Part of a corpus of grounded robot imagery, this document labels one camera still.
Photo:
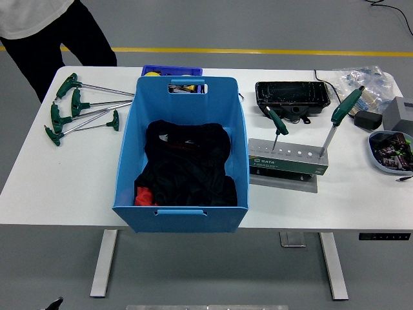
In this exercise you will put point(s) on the person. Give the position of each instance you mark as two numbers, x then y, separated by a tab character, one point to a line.
32	48

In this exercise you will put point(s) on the dark blue plastic bin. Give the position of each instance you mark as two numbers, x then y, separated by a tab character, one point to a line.
174	69

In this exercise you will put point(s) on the light blue bowl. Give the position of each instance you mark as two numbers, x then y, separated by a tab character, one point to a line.
376	158

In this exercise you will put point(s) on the large blue plastic box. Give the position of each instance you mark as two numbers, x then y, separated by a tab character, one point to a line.
180	223

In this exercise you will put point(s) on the black cloth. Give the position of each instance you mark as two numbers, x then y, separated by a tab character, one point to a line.
187	168

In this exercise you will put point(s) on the white table leg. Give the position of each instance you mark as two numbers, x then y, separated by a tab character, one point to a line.
334	268
103	264

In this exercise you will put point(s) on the yellow black small tool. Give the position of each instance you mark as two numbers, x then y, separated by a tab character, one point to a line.
190	88

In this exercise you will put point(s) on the grey metal hex key stand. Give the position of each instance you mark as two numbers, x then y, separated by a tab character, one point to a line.
284	164

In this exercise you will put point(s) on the black plastic tray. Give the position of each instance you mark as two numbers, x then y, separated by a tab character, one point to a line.
290	93

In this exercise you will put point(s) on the clear bag of resistors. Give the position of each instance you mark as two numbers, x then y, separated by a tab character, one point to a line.
368	84

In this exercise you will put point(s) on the yellow round item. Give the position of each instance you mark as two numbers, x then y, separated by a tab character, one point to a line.
151	74

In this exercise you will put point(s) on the red cloth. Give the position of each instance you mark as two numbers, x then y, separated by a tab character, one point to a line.
143	197

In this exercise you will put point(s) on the small metal floor plate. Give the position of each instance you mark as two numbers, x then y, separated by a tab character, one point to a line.
292	239

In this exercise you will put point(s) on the pile of dark capacitors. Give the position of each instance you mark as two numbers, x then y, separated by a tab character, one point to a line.
392	155

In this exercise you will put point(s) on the grey box device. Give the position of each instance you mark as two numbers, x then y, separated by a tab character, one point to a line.
398	116

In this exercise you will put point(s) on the black power adapter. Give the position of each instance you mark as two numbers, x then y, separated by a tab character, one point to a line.
368	120

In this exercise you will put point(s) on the black barrel plug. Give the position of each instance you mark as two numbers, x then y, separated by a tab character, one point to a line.
401	178

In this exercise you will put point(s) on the black white robot left hand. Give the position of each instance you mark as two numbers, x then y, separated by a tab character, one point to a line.
55	303

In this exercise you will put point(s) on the black table control panel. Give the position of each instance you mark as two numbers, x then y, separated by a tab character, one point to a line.
384	236

